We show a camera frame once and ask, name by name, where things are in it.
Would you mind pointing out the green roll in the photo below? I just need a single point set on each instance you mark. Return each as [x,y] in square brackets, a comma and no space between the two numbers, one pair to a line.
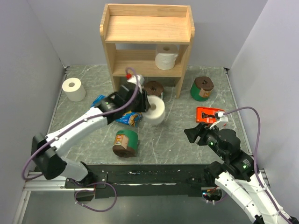
[126,143]
[154,88]
[201,88]

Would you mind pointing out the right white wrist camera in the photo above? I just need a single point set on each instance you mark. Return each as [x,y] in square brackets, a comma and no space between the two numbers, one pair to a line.
[221,120]

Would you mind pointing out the white paper roll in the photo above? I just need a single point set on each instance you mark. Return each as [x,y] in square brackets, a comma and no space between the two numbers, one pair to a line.
[166,55]
[74,89]
[156,113]

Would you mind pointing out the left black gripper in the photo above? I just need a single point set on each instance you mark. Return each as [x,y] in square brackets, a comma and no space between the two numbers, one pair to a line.
[144,104]

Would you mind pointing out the wooden two-tier shelf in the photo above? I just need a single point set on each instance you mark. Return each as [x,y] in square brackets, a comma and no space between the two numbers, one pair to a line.
[146,24]

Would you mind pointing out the green wrapped roll middle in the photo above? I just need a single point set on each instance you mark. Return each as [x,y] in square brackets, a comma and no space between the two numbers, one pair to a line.
[154,88]

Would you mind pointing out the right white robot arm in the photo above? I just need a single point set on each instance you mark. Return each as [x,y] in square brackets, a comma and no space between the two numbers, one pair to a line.
[237,175]

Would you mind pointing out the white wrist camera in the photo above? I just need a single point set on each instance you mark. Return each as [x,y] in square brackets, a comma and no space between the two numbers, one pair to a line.
[137,80]
[221,120]

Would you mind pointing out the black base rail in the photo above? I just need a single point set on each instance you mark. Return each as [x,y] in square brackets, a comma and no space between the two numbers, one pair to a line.
[150,180]

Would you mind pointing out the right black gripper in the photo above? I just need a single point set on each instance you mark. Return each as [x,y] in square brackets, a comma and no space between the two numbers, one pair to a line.
[200,129]

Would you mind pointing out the blue Lays chip bag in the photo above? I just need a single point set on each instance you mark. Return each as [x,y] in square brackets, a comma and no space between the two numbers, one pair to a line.
[130,118]

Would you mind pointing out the orange razor package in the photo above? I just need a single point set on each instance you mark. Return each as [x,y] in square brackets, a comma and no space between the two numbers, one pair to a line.
[207,114]

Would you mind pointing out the green roll front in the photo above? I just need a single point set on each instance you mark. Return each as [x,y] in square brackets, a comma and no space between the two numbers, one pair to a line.
[126,143]

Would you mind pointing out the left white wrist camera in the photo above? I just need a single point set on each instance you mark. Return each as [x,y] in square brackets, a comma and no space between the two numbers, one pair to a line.
[137,80]

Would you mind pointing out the green wrapped roll right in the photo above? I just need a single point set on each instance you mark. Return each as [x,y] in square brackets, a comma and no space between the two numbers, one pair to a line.
[201,88]

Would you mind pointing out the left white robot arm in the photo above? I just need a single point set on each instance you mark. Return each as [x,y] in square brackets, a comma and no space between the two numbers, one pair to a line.
[47,151]

